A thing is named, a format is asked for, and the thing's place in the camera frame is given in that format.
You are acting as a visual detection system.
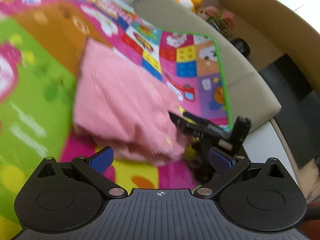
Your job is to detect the colourful cartoon play mat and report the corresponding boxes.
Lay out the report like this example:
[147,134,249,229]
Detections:
[1,0,232,239]

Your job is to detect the pink ribbed knit sweater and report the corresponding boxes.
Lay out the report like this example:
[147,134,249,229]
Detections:
[73,39,188,166]

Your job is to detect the potted pink flowers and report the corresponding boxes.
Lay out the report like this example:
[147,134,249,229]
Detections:
[206,10,234,38]

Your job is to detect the black round object on shelf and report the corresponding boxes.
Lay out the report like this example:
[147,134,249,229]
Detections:
[230,37,251,58]

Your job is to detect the pink plush toy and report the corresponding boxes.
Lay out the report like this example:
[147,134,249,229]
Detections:
[196,6,220,21]

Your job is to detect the beige sofa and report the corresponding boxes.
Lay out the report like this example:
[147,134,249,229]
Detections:
[133,0,281,131]

